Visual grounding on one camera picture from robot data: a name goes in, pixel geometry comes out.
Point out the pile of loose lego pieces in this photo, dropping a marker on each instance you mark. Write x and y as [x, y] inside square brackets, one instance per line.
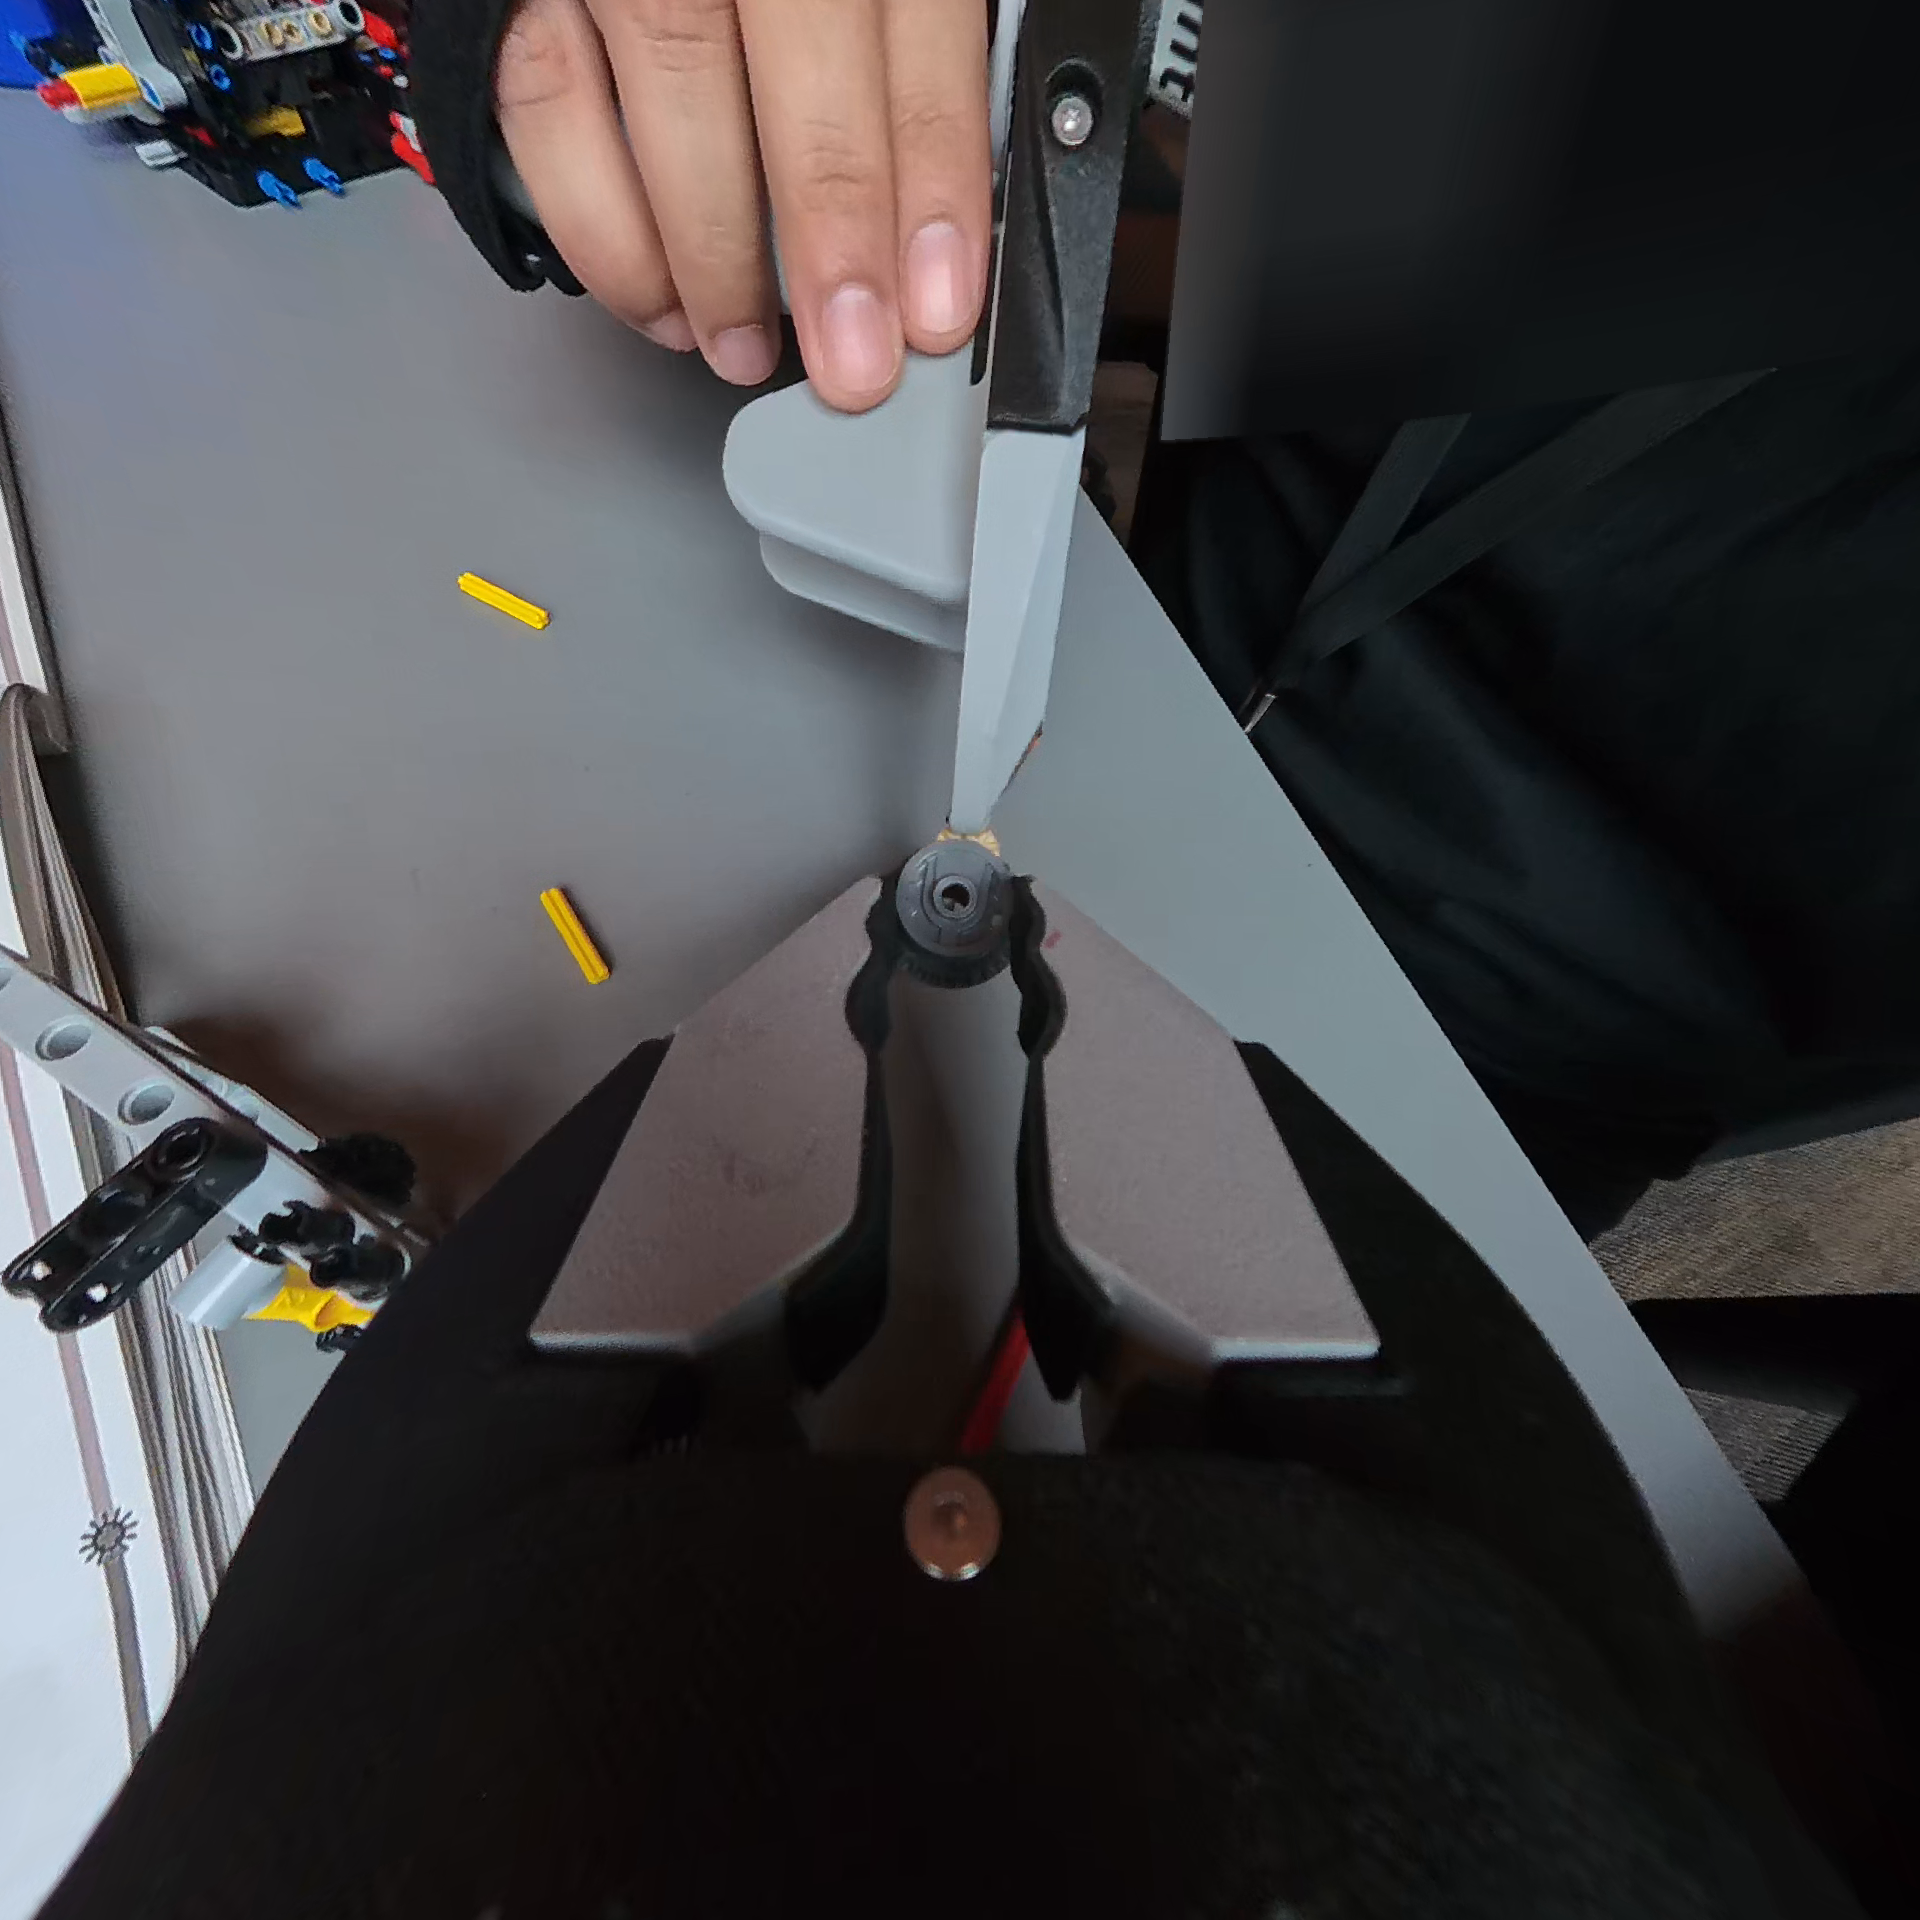
[226, 89]

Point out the red lego axle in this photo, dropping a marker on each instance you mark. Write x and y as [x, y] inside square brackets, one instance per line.
[995, 1381]

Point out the person's right hand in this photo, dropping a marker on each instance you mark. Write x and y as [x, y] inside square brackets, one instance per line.
[812, 153]

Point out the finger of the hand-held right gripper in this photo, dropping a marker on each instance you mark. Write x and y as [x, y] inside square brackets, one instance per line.
[1021, 602]

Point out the yellow lego axle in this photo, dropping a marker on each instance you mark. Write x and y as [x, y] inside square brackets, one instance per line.
[505, 602]
[573, 935]

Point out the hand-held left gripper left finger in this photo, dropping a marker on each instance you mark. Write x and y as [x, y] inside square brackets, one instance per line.
[722, 1185]

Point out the grey lego differential gear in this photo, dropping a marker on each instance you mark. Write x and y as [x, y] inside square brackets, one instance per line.
[951, 898]

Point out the grey lego frame assembly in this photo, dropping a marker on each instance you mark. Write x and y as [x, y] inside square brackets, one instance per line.
[162, 1185]

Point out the lego instruction booklet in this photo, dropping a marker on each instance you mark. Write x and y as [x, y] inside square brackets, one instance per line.
[44, 1347]

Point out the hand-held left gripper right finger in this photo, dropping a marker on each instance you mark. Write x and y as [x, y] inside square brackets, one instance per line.
[1186, 1185]

